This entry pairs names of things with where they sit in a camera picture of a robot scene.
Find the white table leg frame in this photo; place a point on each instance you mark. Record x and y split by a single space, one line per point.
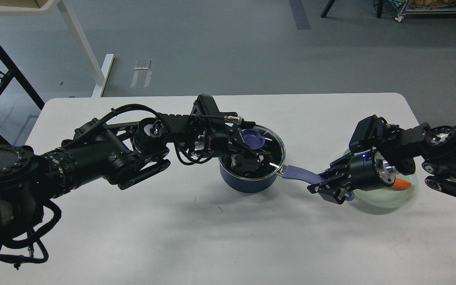
99 73

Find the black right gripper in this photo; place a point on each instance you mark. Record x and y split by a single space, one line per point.
365 171

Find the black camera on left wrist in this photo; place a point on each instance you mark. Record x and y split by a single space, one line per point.
205 105

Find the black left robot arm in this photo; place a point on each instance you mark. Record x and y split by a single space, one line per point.
125 147

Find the glass lid with purple knob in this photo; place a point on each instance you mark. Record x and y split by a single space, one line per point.
265 156

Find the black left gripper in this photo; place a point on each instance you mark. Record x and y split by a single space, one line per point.
219 136

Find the translucent green plate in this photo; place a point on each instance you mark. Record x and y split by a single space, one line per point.
387 198

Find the wheeled cart in background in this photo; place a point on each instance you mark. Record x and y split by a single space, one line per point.
423 7

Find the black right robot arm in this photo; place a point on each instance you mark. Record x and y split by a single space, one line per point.
378 151

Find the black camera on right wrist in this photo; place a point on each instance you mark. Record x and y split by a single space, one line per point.
362 138

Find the blue saucepan with purple handle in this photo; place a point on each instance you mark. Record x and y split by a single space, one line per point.
285 171

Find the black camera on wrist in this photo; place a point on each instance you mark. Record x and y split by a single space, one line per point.
362 138
205 105

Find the orange toy carrot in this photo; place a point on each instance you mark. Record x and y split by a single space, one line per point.
401 184

